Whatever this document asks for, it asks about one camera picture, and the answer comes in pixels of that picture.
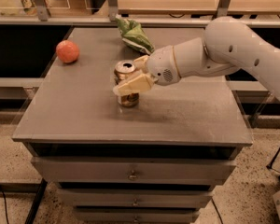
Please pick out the bottom drawer with knob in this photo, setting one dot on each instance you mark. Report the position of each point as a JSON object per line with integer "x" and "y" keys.
{"x": 136, "y": 216}

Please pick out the orange soda can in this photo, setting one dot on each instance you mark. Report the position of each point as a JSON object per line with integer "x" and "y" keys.
{"x": 124, "y": 69}

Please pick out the grey drawer cabinet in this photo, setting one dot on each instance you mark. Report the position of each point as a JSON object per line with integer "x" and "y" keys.
{"x": 75, "y": 114}

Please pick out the middle drawer with knob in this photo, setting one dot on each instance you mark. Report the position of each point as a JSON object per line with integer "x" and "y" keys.
{"x": 134, "y": 198}

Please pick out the drawer with knob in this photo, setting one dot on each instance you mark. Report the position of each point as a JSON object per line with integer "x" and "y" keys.
{"x": 136, "y": 216}
{"x": 143, "y": 171}
{"x": 134, "y": 198}

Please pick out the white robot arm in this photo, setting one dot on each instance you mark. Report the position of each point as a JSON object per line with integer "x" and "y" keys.
{"x": 227, "y": 45}

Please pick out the red apple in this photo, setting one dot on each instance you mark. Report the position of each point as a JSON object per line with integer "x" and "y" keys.
{"x": 67, "y": 51}

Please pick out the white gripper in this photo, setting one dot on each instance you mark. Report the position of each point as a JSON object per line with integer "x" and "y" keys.
{"x": 160, "y": 65}

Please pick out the top drawer with knob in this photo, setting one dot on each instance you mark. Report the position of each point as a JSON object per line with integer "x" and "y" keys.
{"x": 143, "y": 171}

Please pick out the green chip bag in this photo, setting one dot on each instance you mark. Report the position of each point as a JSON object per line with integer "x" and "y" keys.
{"x": 134, "y": 36}

